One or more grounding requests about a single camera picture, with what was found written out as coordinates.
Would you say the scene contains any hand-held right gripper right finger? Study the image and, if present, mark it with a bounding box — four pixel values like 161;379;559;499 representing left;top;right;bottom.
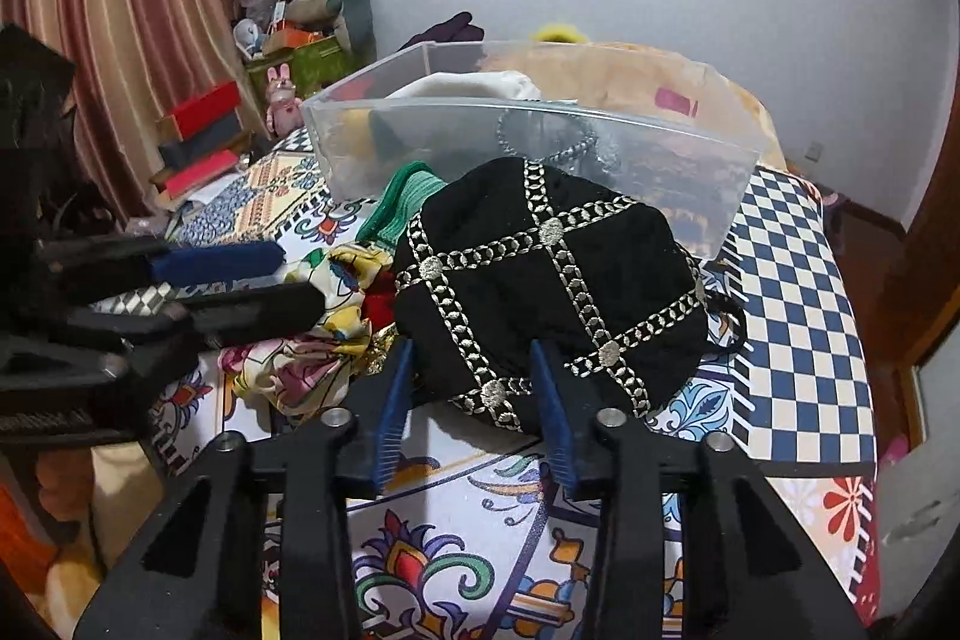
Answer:
529;340;877;640

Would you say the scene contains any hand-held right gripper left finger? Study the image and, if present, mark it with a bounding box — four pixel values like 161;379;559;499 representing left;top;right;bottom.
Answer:
73;338;416;640

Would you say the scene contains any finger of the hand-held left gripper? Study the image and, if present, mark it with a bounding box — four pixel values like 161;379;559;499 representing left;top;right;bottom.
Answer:
52;280;328;356
36;235;284;308

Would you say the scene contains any yellow floral printed scarf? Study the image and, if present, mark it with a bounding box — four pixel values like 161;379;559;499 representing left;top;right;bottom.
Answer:
219;241;410;417

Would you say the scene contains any black cap with chain trim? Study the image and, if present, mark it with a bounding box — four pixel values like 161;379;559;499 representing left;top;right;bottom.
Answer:
391;155;748;435

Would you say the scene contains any green knitted cloth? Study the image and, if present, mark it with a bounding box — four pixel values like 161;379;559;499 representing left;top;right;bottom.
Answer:
354;160;448;250

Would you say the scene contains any clear plastic storage box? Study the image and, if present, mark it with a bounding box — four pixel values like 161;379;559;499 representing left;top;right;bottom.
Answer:
300;38;767;259

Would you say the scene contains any stack of red grey boxes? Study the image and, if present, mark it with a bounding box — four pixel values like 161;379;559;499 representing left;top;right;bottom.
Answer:
148;80;248;208

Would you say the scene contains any pink rabbit plush toy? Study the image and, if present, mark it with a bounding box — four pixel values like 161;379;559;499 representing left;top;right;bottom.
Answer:
265;62;302;137

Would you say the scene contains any green cardboard box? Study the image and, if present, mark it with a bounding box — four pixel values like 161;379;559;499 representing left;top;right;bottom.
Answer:
246;34;353;103

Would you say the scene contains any striped pink curtain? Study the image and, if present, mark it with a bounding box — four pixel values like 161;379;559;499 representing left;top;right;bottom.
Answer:
0;0;260;221

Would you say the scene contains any grey plush toy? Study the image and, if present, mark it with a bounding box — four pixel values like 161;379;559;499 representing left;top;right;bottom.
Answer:
294;0;376;58

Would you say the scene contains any white cloth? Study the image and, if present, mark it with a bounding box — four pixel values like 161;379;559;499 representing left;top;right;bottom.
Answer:
393;70;542;103

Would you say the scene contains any dark purple glove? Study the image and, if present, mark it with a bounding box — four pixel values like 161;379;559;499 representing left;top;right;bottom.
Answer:
397;11;481;52

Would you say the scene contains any orange blanket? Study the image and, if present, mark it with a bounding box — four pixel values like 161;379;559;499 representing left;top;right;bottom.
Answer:
477;40;790;172

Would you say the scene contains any yellow plush toy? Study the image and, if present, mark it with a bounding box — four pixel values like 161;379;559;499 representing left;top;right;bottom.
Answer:
531;22;589;44

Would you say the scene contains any wooden door frame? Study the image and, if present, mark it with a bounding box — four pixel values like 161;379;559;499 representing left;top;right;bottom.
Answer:
870;17;960;446

